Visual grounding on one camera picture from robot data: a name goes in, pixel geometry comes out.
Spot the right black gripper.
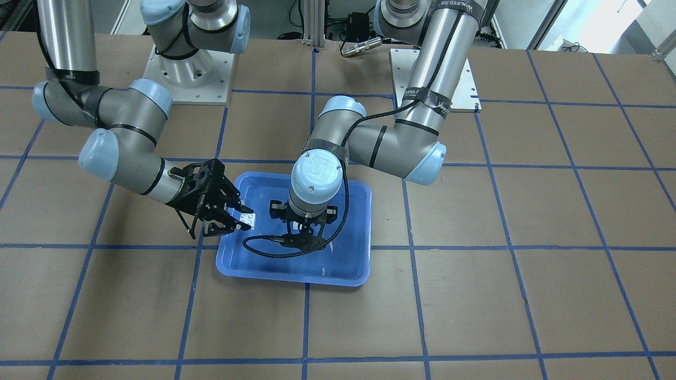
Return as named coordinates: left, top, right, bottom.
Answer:
left=167, top=159, right=254, bottom=236

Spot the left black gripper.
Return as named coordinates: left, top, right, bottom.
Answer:
left=269, top=200, right=338, bottom=251

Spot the white block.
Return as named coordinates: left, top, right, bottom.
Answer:
left=238, top=213, right=256, bottom=231

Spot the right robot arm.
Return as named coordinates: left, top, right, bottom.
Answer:
left=32, top=1, right=251, bottom=236

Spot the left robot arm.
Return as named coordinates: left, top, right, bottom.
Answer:
left=264, top=1, right=488, bottom=255

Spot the blue plastic tray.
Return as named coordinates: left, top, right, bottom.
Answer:
left=215, top=171, right=373, bottom=288

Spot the silver metal cylinder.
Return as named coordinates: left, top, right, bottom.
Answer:
left=340, top=36, right=382, bottom=58

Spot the aluminium frame post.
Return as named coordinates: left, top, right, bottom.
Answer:
left=298, top=0, right=326, bottom=51

